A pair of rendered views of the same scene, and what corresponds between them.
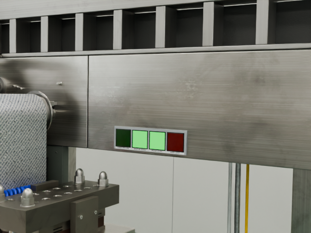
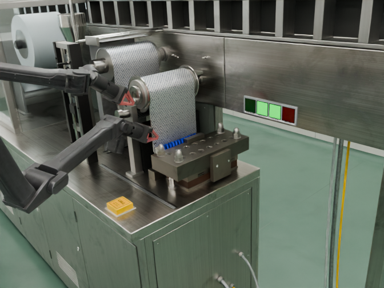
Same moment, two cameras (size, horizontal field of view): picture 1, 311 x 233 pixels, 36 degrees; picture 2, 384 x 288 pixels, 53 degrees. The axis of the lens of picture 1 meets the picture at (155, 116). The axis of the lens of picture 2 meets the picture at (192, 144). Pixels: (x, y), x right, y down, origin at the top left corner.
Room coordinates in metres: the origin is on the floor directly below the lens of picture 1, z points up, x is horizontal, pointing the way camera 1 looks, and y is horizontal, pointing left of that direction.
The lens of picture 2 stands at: (-0.04, -0.16, 1.64)
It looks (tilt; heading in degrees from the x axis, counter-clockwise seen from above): 22 degrees down; 19
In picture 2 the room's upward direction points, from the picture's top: 3 degrees counter-clockwise
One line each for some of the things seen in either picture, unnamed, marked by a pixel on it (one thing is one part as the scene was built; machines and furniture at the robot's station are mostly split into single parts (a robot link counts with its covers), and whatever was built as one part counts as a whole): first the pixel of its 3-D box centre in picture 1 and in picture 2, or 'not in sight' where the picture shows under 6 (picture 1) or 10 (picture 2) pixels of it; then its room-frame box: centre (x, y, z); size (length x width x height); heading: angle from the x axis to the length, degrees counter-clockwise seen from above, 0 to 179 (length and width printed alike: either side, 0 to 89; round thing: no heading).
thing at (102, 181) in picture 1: (102, 178); (236, 132); (1.47, 0.16, 1.05); 0.04 x 0.04 x 0.04
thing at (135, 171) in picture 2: not in sight; (130, 141); (1.29, 0.57, 1.05); 0.06 x 0.05 x 0.31; 149
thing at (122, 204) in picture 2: not in sight; (120, 205); (1.03, 0.50, 0.91); 0.07 x 0.07 x 0.02; 59
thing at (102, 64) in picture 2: not in sight; (99, 66); (1.42, 0.75, 1.33); 0.06 x 0.06 x 0.06; 59
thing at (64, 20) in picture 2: not in sight; (71, 20); (1.77, 1.08, 1.50); 0.14 x 0.14 x 0.06
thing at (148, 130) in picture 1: (148, 139); (268, 110); (1.39, 0.02, 1.18); 0.25 x 0.01 x 0.07; 59
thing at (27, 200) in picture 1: (27, 196); (178, 155); (1.20, 0.32, 1.05); 0.04 x 0.04 x 0.04
